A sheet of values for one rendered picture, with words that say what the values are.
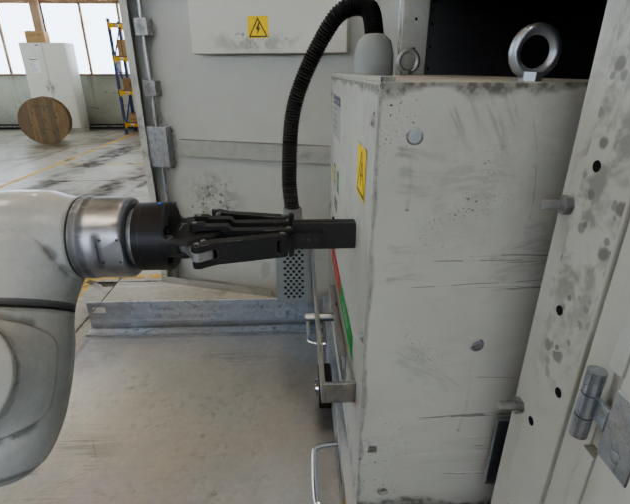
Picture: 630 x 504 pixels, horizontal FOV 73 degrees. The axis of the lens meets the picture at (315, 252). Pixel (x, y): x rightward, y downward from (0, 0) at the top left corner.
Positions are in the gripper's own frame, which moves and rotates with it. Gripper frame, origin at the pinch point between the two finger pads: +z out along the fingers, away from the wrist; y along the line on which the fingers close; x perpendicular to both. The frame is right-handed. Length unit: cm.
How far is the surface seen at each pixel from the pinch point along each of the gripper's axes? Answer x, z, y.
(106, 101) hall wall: -58, -479, -1115
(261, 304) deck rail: -33, -12, -41
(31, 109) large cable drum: -56, -520, -858
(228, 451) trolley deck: -38.3, -14.4, -5.3
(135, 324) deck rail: -37, -41, -42
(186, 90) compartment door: 12, -29, -65
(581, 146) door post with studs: 12.0, 17.3, 14.8
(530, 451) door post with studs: -13.5, 16.9, 18.4
